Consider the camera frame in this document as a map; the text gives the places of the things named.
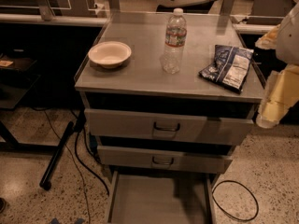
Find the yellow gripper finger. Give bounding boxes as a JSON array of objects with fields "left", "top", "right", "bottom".
[
  {"left": 255, "top": 25, "right": 280, "bottom": 49},
  {"left": 256, "top": 64, "right": 299, "bottom": 129}
]

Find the clear plastic water bottle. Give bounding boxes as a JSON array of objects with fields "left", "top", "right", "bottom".
[{"left": 161, "top": 8, "right": 187, "bottom": 74}]

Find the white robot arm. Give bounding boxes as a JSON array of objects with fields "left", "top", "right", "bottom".
[{"left": 255, "top": 4, "right": 299, "bottom": 128}]

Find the top grey drawer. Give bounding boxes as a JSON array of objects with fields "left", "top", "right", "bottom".
[{"left": 85, "top": 109, "right": 253, "bottom": 146}]

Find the grey drawer cabinet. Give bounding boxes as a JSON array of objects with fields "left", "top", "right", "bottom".
[{"left": 76, "top": 13, "right": 263, "bottom": 215}]

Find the bottom open grey drawer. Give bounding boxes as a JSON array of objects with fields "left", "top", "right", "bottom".
[{"left": 105, "top": 170, "right": 216, "bottom": 224}]

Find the middle grey drawer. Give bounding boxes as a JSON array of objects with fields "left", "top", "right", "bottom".
[{"left": 98, "top": 146, "right": 232, "bottom": 174}]

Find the blue white chip bag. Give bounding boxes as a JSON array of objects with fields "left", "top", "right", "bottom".
[{"left": 198, "top": 45, "right": 253, "bottom": 93}]

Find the white bowl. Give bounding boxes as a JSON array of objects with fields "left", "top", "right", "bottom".
[{"left": 88, "top": 41, "right": 132, "bottom": 69}]

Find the black stand leg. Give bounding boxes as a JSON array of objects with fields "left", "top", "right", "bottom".
[{"left": 39, "top": 121, "right": 74, "bottom": 190}]

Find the dark side table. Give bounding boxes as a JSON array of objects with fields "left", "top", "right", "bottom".
[{"left": 0, "top": 49, "right": 39, "bottom": 110}]

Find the metal railing bar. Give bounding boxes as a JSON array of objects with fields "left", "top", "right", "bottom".
[{"left": 0, "top": 14, "right": 109, "bottom": 27}]

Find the black cable loop on floor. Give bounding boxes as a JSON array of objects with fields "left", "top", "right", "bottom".
[{"left": 211, "top": 179, "right": 260, "bottom": 222}]

